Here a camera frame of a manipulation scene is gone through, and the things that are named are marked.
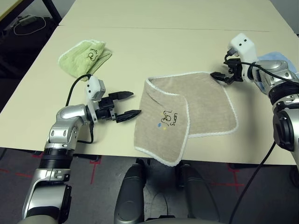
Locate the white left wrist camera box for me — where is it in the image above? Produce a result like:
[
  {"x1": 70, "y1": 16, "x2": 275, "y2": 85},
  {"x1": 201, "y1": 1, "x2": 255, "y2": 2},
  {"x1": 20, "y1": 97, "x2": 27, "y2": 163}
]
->
[{"x1": 85, "y1": 75, "x2": 107, "y2": 108}]

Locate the black right camera cable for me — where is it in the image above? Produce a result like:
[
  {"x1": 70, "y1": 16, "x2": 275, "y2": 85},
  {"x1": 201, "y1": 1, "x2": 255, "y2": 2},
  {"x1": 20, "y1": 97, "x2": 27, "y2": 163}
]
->
[{"x1": 224, "y1": 50, "x2": 299, "y2": 224}]

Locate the grey right robot leg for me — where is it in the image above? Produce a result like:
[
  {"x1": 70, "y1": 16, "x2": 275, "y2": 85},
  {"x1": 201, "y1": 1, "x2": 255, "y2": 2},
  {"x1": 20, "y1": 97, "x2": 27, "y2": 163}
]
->
[{"x1": 178, "y1": 164, "x2": 219, "y2": 219}]

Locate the grey power adapter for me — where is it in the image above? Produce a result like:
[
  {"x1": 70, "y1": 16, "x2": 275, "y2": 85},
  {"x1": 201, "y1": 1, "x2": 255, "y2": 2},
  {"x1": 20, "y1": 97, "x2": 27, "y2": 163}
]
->
[{"x1": 20, "y1": 15, "x2": 36, "y2": 25}]

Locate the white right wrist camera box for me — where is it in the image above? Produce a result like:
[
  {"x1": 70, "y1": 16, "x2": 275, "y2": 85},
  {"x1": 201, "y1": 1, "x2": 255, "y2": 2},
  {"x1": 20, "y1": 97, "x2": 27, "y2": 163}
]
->
[{"x1": 228, "y1": 33, "x2": 256, "y2": 63}]

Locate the side table with black frame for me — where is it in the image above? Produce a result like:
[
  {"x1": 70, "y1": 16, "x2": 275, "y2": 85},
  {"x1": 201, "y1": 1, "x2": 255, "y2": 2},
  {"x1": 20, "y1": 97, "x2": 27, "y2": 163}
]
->
[{"x1": 0, "y1": 0, "x2": 63, "y2": 21}]

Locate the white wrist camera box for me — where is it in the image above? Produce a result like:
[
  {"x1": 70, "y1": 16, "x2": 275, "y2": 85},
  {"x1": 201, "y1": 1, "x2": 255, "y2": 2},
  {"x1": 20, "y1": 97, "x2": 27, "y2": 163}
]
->
[
  {"x1": 85, "y1": 75, "x2": 107, "y2": 108},
  {"x1": 228, "y1": 33, "x2": 256, "y2": 63}
]

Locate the folded blue towel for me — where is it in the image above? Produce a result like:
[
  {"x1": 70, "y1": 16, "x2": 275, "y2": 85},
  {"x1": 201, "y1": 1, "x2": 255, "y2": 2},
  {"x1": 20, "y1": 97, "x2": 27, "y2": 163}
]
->
[{"x1": 256, "y1": 51, "x2": 299, "y2": 94}]

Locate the black bag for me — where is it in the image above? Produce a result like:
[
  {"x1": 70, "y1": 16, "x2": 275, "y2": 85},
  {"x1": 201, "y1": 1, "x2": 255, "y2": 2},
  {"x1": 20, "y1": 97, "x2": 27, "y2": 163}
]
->
[{"x1": 0, "y1": 16, "x2": 58, "y2": 77}]

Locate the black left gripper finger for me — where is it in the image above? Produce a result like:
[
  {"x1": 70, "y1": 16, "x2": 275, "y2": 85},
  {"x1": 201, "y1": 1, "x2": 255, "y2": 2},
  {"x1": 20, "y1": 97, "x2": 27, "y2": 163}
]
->
[
  {"x1": 108, "y1": 91, "x2": 134, "y2": 101},
  {"x1": 116, "y1": 109, "x2": 142, "y2": 124}
]

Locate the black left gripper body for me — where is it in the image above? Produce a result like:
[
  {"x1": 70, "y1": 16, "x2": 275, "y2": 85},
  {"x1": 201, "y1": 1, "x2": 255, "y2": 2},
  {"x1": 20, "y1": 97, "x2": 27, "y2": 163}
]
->
[{"x1": 94, "y1": 97, "x2": 117, "y2": 122}]

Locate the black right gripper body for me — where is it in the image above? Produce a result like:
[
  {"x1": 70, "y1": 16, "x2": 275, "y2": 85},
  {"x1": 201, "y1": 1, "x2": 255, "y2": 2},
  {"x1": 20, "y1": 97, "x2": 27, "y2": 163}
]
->
[{"x1": 223, "y1": 55, "x2": 245, "y2": 84}]

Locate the thin white cable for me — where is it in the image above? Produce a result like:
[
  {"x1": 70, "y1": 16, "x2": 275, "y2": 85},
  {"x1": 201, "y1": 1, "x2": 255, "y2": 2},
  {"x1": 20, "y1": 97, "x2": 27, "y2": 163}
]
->
[{"x1": 13, "y1": 17, "x2": 46, "y2": 35}]

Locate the beige towel with white trim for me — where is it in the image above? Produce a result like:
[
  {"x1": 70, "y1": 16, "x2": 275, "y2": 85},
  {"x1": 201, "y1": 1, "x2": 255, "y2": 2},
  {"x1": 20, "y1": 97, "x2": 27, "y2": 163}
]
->
[{"x1": 133, "y1": 71, "x2": 239, "y2": 167}]

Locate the folded green towel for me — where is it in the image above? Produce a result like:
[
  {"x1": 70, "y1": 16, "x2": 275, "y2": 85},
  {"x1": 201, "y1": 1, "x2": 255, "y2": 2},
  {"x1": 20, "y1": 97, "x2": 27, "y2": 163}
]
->
[{"x1": 57, "y1": 39, "x2": 113, "y2": 79}]

